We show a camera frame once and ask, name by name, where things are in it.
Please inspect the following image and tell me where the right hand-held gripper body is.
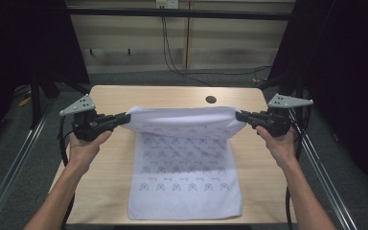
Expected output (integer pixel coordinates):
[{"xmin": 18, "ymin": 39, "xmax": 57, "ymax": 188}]
[{"xmin": 256, "ymin": 93, "xmax": 314, "ymax": 139}]

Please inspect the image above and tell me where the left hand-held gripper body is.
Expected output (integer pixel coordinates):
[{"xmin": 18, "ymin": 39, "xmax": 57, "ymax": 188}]
[{"xmin": 58, "ymin": 93, "xmax": 113, "ymax": 143}]

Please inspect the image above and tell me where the white printed towel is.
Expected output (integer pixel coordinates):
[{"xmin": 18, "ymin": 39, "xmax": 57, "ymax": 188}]
[{"xmin": 121, "ymin": 105, "xmax": 247, "ymax": 221}]

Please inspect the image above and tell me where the person's left hand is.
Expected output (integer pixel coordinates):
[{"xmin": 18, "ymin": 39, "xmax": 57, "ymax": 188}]
[{"xmin": 67, "ymin": 128, "xmax": 113, "ymax": 175}]

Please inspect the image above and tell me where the person's right hand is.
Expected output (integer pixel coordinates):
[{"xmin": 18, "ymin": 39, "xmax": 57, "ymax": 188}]
[{"xmin": 255, "ymin": 125, "xmax": 299, "ymax": 171}]

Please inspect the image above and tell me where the black metal stand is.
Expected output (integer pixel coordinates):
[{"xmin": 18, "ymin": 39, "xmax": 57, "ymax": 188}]
[{"xmin": 29, "ymin": 72, "xmax": 60, "ymax": 129}]

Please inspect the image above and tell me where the yellow object on floor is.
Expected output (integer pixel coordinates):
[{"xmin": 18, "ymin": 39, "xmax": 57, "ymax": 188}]
[{"xmin": 17, "ymin": 96, "xmax": 33, "ymax": 107}]

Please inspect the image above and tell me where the dark curtain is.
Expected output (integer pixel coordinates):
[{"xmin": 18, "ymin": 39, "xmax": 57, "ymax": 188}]
[
  {"xmin": 0, "ymin": 0, "xmax": 91, "ymax": 161},
  {"xmin": 266, "ymin": 0, "xmax": 368, "ymax": 200}
]

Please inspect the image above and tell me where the black horizontal metal bar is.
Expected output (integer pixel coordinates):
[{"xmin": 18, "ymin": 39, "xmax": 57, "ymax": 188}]
[{"xmin": 66, "ymin": 7, "xmax": 293, "ymax": 22}]

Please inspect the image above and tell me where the left hand-held gripper black cable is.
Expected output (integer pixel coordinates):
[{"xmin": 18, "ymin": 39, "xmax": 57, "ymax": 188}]
[{"xmin": 57, "ymin": 115, "xmax": 78, "ymax": 230}]

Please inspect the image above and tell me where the hand-held gripper black cable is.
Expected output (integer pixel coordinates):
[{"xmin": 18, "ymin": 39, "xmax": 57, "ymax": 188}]
[
  {"xmin": 57, "ymin": 115, "xmax": 78, "ymax": 230},
  {"xmin": 284, "ymin": 106, "xmax": 306, "ymax": 230}
]

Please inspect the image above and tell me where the black wall cable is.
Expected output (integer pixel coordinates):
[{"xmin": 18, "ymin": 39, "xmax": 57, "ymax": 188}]
[
  {"xmin": 164, "ymin": 15, "xmax": 272, "ymax": 78},
  {"xmin": 160, "ymin": 6, "xmax": 214, "ymax": 87}
]

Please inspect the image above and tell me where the metal floor rail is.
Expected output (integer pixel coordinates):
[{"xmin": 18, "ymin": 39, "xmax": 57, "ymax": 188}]
[
  {"xmin": 282, "ymin": 100, "xmax": 359, "ymax": 230},
  {"xmin": 0, "ymin": 95, "xmax": 57, "ymax": 230}
]

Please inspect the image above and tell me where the right hand-held gripper black cable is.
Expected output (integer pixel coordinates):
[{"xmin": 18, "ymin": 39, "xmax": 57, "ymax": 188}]
[{"xmin": 284, "ymin": 106, "xmax": 306, "ymax": 230}]

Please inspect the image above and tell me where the white wall socket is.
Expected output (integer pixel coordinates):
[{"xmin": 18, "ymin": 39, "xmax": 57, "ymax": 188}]
[{"xmin": 155, "ymin": 0, "xmax": 180, "ymax": 10}]

